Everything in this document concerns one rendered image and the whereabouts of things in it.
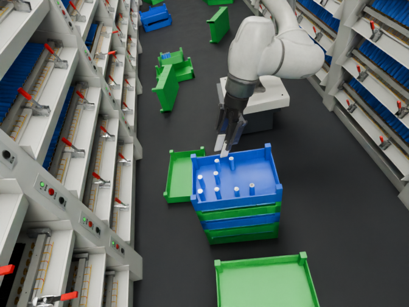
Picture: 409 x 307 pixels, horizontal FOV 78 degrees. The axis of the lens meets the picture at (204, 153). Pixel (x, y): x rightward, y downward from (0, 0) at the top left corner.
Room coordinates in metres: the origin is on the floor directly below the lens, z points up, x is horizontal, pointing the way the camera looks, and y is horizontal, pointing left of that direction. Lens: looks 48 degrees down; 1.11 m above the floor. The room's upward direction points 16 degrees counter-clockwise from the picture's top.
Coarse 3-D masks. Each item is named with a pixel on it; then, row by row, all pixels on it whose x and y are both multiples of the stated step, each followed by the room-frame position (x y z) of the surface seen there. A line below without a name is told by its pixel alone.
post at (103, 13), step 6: (102, 6) 1.78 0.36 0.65; (96, 12) 1.78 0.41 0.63; (102, 12) 1.78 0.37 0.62; (114, 24) 1.86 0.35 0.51; (114, 30) 1.79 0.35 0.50; (114, 36) 1.78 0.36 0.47; (120, 36) 1.87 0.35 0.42; (114, 42) 1.78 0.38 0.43; (120, 42) 1.80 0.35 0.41; (126, 54) 1.82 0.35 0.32; (126, 60) 1.78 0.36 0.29; (126, 66) 1.78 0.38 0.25; (138, 84) 1.79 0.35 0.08; (138, 90) 1.78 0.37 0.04
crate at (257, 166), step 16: (192, 160) 0.63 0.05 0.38; (208, 160) 0.63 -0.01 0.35; (224, 160) 0.62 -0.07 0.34; (240, 160) 0.61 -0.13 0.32; (256, 160) 0.59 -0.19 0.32; (272, 160) 0.53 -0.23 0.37; (192, 176) 0.56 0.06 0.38; (208, 176) 0.58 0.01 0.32; (224, 176) 0.56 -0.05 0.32; (240, 176) 0.54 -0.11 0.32; (256, 176) 0.52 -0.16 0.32; (272, 176) 0.50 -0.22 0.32; (192, 192) 0.49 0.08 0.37; (208, 192) 0.51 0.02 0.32; (224, 192) 0.49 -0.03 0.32; (240, 192) 0.47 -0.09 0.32; (256, 192) 0.45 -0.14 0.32; (272, 192) 0.44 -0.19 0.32; (208, 208) 0.44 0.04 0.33
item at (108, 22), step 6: (96, 18) 1.78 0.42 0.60; (102, 18) 1.78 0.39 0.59; (108, 18) 1.78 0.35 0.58; (108, 24) 1.78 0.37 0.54; (108, 30) 1.72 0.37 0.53; (102, 42) 1.54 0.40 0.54; (108, 42) 1.56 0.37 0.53; (102, 48) 1.47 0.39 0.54; (108, 48) 1.48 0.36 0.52; (102, 60) 1.33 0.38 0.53; (102, 66) 1.27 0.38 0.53; (102, 72) 1.18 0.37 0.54
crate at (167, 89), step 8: (168, 72) 1.63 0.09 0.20; (160, 80) 1.55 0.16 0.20; (168, 80) 1.57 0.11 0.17; (176, 80) 1.71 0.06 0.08; (152, 88) 1.48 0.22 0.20; (160, 88) 1.46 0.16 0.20; (168, 88) 1.53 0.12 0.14; (176, 88) 1.66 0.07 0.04; (160, 96) 1.46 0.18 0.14; (168, 96) 1.49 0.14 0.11; (176, 96) 1.61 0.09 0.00; (168, 104) 1.45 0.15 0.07; (168, 112) 1.45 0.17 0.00
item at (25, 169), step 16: (16, 144) 0.47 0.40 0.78; (16, 160) 0.44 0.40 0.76; (32, 160) 0.47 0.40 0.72; (0, 176) 0.38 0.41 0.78; (16, 176) 0.40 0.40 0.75; (32, 176) 0.43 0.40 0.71; (48, 176) 0.46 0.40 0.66; (32, 192) 0.40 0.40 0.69; (64, 192) 0.46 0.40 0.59; (32, 208) 0.38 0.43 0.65; (48, 208) 0.39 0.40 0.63; (80, 208) 0.45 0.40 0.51; (80, 224) 0.41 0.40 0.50; (80, 240) 0.38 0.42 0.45; (96, 240) 0.40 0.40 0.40; (112, 256) 0.38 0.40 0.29; (128, 256) 0.43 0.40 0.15
